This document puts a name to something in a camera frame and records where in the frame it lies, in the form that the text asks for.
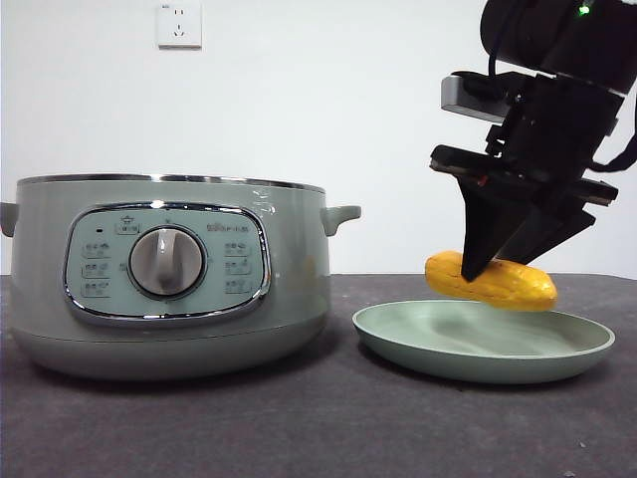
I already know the yellow corn cob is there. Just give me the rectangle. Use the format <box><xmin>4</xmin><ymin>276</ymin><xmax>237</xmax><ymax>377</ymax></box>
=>
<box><xmin>423</xmin><ymin>249</ymin><xmax>559</xmax><ymax>313</ymax></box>

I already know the pale green round plate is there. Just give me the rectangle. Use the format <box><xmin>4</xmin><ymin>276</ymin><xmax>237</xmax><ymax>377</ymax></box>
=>
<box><xmin>351</xmin><ymin>299</ymin><xmax>617</xmax><ymax>385</ymax></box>

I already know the pale green electric steamer pot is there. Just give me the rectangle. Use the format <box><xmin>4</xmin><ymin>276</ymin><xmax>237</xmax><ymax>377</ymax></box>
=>
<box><xmin>0</xmin><ymin>172</ymin><xmax>362</xmax><ymax>383</ymax></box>

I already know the black cable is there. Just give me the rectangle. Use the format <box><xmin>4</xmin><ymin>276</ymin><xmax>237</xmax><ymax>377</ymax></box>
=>
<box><xmin>591</xmin><ymin>94</ymin><xmax>637</xmax><ymax>173</ymax></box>

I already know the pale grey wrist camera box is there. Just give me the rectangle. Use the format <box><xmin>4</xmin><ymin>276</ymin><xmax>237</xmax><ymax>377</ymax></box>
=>
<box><xmin>440</xmin><ymin>71</ymin><xmax>520</xmax><ymax>124</ymax></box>

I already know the white wall socket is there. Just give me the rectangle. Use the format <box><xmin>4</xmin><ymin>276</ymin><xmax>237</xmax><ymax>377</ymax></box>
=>
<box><xmin>157</xmin><ymin>1</ymin><xmax>204</xmax><ymax>50</ymax></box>

